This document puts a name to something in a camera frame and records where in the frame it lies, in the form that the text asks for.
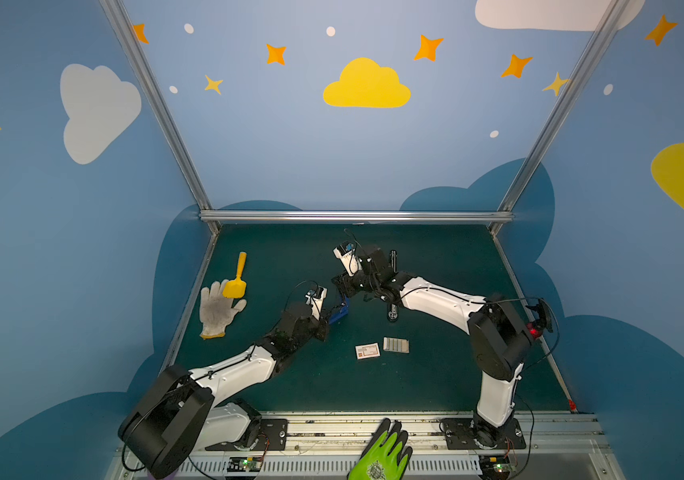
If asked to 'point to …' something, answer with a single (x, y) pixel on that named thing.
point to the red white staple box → (367, 351)
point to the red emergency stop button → (533, 331)
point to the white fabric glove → (216, 310)
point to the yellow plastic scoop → (236, 288)
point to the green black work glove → (385, 456)
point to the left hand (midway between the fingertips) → (333, 310)
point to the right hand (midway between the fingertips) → (336, 275)
